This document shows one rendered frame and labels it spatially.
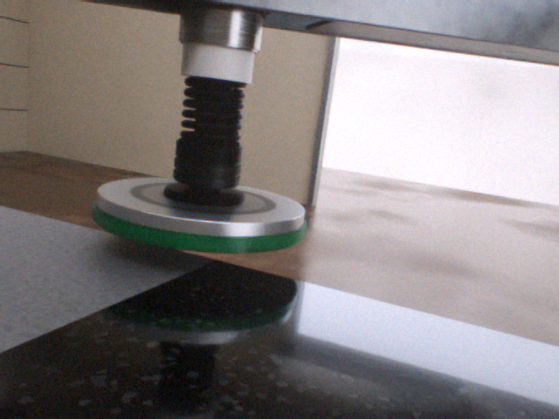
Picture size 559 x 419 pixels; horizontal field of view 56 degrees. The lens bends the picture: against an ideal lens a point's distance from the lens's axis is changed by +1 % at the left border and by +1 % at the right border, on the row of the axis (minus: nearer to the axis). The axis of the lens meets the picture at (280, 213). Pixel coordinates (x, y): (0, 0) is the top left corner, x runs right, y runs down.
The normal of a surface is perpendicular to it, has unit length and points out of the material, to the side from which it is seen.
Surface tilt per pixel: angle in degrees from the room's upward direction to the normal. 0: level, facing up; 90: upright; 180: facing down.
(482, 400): 0
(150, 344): 0
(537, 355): 0
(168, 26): 90
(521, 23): 90
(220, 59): 90
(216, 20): 90
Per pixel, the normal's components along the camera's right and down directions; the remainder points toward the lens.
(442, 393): 0.13, -0.97
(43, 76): -0.34, 0.15
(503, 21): 0.26, 0.23
